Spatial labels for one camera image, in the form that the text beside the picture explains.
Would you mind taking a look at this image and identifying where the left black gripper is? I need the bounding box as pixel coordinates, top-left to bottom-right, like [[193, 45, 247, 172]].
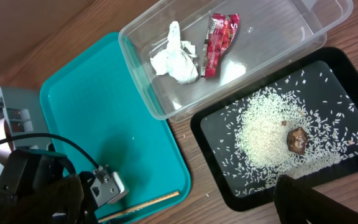
[[0, 149, 97, 223]]

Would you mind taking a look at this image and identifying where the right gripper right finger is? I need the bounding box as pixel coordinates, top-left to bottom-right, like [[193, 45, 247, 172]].
[[273, 175, 358, 224]]

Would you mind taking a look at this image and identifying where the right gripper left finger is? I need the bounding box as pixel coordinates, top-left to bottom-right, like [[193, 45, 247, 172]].
[[0, 175, 84, 223]]

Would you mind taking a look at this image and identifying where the brown food scrap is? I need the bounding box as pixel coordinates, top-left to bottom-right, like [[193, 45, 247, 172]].
[[287, 127, 309, 155]]

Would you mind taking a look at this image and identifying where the white rice pile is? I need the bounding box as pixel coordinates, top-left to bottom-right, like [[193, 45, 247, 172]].
[[210, 68, 358, 197]]

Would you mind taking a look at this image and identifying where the wooden chopstick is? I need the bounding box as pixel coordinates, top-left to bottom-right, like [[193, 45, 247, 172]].
[[98, 191, 180, 223]]

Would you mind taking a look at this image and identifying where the white tissue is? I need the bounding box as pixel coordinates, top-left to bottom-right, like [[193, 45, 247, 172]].
[[150, 21, 199, 84]]

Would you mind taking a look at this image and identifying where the red snack wrapper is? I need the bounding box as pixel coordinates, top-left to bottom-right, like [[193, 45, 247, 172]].
[[201, 13, 240, 78]]

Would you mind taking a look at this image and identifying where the clear plastic waste bin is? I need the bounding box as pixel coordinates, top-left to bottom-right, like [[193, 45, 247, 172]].
[[119, 0, 354, 122]]

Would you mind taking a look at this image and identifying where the grey plastic dish rack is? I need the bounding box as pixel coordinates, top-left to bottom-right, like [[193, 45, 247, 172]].
[[0, 85, 48, 136]]

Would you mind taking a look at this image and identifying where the black rectangular tray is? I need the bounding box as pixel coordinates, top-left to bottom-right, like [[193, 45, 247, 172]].
[[191, 47, 358, 212]]

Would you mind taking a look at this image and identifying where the teal plastic serving tray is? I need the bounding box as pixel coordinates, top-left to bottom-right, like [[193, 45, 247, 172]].
[[40, 32, 191, 223]]

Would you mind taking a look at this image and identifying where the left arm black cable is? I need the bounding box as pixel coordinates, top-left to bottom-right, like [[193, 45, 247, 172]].
[[0, 133, 101, 170]]

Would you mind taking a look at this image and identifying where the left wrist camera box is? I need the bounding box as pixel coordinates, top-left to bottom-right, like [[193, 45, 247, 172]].
[[90, 166, 128, 208]]

